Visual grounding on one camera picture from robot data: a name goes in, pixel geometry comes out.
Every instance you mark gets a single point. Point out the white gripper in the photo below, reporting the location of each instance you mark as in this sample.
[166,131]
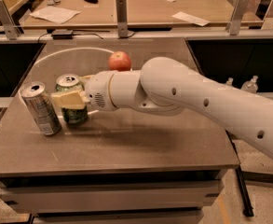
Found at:
[98,90]

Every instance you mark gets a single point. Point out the clear sanitizer bottle right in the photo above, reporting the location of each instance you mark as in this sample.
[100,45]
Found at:
[250,85]

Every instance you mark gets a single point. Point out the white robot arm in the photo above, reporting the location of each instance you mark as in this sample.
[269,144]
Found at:
[164,86]

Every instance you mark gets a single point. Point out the clear sanitizer bottle left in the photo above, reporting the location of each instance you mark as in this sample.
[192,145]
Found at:
[229,82]

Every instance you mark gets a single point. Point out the silver redbull can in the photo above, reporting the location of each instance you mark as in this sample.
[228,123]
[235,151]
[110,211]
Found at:
[37,100]

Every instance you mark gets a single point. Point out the wooden back desk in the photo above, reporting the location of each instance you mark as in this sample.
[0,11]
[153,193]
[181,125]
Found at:
[141,14]

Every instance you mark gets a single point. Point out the metal drawer front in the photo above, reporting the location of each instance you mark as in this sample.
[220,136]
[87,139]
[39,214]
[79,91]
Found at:
[116,197]

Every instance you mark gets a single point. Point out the left metal bracket post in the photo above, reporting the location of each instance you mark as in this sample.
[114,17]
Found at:
[11,30]

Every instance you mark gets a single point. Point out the right metal bracket post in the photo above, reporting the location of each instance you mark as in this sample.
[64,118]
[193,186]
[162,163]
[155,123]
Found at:
[233,26]

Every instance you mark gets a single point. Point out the white paper sheet left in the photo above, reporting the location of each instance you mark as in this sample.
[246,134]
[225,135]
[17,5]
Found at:
[55,14]

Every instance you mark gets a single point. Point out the red apple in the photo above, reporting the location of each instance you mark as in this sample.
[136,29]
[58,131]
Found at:
[119,61]

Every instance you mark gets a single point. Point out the green soda can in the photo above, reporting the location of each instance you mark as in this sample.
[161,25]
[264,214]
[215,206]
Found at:
[64,83]

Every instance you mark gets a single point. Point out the white paper sheet right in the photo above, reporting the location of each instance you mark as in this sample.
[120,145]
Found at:
[185,18]

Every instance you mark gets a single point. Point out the metal bracket post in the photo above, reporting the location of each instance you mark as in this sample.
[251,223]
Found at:
[11,30]
[233,26]
[122,18]

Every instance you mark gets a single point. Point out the clear sanitizer bottle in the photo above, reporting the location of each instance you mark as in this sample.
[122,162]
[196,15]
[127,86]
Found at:
[229,82]
[250,85]

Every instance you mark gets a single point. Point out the middle metal bracket post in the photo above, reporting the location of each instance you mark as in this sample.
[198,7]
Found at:
[122,18]

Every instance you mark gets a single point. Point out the black power adapter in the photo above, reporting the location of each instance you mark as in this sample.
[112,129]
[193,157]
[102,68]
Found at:
[62,34]

